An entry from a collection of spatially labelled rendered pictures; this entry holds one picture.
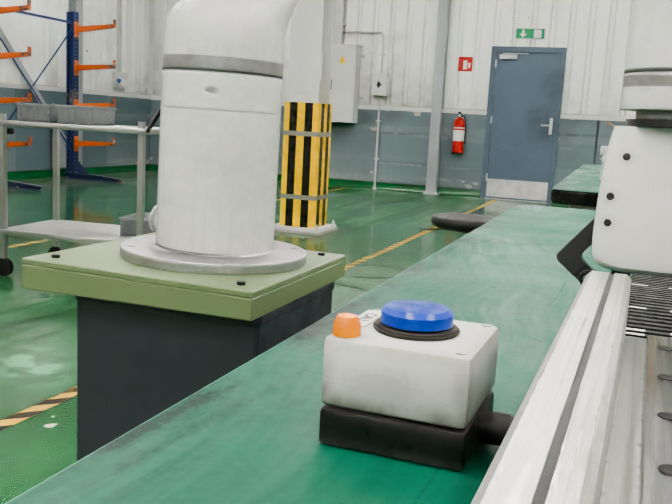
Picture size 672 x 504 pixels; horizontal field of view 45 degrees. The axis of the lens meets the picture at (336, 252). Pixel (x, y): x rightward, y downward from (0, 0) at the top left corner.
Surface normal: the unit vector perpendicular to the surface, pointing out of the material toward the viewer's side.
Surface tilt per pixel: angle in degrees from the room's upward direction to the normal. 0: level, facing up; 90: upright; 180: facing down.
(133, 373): 90
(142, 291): 90
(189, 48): 88
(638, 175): 89
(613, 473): 0
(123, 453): 0
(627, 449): 0
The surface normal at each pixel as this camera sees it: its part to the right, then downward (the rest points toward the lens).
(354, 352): -0.36, 0.13
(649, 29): -0.89, 0.03
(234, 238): 0.47, 0.17
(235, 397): 0.05, -0.99
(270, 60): 0.84, 0.14
